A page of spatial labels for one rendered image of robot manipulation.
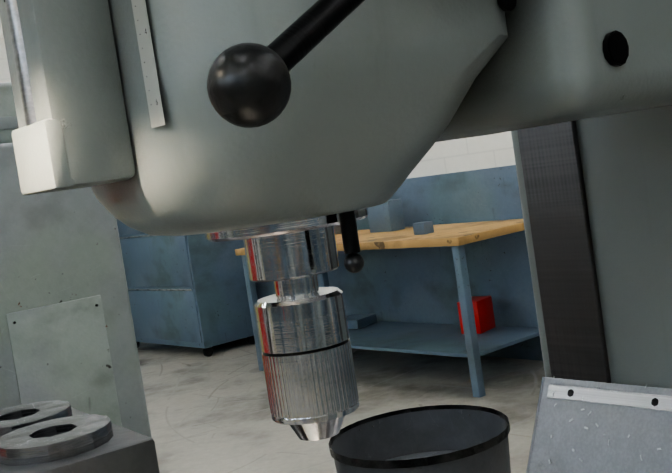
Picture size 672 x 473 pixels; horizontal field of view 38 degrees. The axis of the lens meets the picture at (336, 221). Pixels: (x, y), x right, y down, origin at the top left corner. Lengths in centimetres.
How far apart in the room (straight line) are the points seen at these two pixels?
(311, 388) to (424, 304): 617
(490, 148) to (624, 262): 523
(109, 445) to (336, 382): 32
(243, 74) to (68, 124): 12
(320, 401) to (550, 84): 20
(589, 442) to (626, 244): 17
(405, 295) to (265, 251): 630
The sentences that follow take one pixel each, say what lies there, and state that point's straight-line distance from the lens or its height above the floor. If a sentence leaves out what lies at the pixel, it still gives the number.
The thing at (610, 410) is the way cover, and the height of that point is 110.
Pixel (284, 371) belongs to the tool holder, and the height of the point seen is 123.
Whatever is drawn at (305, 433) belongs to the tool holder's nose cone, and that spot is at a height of 120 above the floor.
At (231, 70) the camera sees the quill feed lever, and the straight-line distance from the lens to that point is 34.
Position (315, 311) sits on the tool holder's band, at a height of 126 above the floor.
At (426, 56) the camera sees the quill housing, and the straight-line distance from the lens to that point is 45.
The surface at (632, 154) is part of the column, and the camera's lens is 80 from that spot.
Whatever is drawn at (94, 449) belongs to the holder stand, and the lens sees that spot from 78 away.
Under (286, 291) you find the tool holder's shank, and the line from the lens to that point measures 50.
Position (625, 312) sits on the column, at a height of 118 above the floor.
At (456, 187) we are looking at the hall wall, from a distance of 626.
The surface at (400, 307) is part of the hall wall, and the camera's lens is 684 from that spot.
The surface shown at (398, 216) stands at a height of 97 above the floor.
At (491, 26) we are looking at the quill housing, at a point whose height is 139.
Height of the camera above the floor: 133
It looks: 3 degrees down
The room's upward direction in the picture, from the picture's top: 9 degrees counter-clockwise
